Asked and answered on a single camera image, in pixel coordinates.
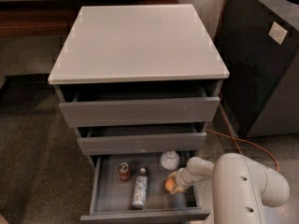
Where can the grey bottom drawer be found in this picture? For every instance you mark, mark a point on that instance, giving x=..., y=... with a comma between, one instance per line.
x=112, y=199

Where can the clear plastic water bottle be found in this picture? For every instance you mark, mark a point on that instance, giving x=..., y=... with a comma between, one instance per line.
x=141, y=183

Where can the black bin cabinet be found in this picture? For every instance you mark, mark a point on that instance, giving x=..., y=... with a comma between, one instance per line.
x=261, y=95

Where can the grey drawer cabinet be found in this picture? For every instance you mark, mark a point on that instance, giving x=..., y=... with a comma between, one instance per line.
x=137, y=52

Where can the dark wooden bench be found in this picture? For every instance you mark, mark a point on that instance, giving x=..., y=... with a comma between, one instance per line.
x=53, y=17

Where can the grey middle drawer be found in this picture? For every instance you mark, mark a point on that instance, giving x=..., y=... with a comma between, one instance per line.
x=141, y=139

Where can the white label sticker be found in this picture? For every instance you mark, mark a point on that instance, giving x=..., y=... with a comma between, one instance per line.
x=278, y=33

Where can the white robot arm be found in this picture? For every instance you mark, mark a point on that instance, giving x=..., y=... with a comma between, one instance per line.
x=241, y=187

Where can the white ceramic bowl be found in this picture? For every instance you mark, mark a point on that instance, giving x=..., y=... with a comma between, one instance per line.
x=169, y=160

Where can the red soda can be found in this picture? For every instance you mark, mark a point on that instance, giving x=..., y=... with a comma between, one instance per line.
x=124, y=172

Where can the grey drawer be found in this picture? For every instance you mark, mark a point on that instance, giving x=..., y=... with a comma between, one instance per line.
x=140, y=111
x=141, y=139
x=112, y=199

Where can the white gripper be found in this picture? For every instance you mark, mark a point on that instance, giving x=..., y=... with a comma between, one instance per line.
x=182, y=177

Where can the orange fruit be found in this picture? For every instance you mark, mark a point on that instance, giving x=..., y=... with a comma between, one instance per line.
x=170, y=184

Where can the grey top drawer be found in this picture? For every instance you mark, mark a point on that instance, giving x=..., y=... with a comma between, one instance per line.
x=140, y=111

